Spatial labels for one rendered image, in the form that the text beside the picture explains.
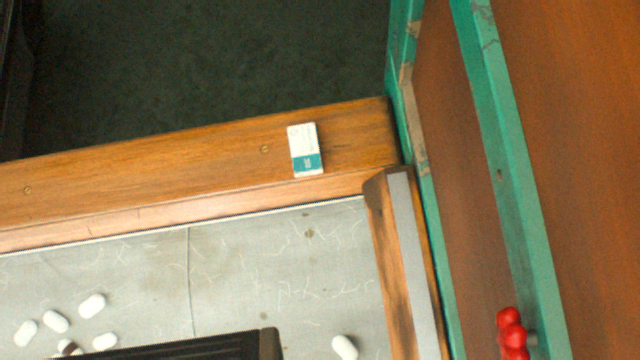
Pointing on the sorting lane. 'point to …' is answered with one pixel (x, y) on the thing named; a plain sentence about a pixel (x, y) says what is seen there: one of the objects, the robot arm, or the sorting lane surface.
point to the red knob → (513, 335)
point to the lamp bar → (200, 348)
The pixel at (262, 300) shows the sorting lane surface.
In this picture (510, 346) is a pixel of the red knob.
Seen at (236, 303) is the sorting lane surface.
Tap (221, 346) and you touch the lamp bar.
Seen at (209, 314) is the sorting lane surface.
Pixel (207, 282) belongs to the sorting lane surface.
